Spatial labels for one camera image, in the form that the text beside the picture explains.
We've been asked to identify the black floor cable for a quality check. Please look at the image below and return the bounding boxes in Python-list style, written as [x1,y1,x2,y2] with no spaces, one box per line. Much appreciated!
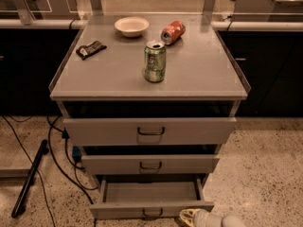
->
[0,114,98,227]

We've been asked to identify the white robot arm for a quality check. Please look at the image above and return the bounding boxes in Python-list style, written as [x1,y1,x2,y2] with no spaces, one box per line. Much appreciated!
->
[179,208,247,227]

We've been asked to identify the grey middle drawer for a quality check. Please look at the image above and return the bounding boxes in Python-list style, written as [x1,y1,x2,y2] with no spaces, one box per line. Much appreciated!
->
[82,154,219,175]

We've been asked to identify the black floor bar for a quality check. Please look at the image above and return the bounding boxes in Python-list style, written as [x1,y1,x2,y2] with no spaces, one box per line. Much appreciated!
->
[11,139,48,218]

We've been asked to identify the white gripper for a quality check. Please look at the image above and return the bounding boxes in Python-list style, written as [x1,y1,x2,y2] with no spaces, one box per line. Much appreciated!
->
[179,208,223,227]

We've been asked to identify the grey top drawer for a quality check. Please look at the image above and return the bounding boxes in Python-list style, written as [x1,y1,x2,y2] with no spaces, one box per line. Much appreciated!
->
[63,117,236,146]

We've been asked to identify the white horizontal rail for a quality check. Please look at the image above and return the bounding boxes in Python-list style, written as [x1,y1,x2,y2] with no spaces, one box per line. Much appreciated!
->
[0,19,303,32]

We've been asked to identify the grey bottom drawer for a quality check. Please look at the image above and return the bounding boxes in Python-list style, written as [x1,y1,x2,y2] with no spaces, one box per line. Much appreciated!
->
[90,174,214,219]

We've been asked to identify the green soda can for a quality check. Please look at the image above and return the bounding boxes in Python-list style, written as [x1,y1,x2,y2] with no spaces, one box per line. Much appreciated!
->
[144,41,166,82]

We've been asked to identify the grey drawer cabinet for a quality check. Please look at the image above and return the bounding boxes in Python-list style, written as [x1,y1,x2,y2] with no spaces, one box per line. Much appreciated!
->
[48,13,252,187]

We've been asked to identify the black snack wrapper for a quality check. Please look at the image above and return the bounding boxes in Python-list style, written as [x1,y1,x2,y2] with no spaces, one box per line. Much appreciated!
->
[76,41,107,61]

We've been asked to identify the orange soda can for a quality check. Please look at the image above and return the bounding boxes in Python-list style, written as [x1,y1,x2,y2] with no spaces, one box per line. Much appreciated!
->
[161,21,186,45]

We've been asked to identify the grey drawer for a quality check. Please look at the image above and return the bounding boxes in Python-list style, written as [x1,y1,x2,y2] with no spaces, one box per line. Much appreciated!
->
[63,117,236,146]
[82,154,219,175]
[90,174,214,219]

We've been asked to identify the blue power adapter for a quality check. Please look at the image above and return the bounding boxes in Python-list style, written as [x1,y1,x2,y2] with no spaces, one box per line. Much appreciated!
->
[72,146,82,162]

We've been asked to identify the white bowl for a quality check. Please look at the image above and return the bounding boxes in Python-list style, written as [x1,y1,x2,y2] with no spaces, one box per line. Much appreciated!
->
[115,17,150,38]

